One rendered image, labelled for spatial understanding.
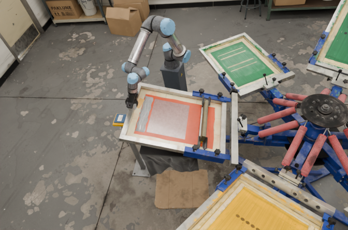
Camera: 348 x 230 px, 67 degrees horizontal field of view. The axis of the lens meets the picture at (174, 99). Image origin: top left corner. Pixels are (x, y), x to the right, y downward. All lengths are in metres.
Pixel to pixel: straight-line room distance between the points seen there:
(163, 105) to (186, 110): 0.20
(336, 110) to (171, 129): 1.16
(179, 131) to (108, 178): 1.51
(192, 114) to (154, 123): 0.33
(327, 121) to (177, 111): 1.08
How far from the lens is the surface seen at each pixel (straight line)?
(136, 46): 2.04
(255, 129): 2.17
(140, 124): 2.08
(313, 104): 2.08
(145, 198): 3.12
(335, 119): 2.04
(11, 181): 3.99
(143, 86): 2.29
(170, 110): 2.19
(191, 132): 2.09
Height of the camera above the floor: 2.81
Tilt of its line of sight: 47 degrees down
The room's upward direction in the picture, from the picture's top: 11 degrees counter-clockwise
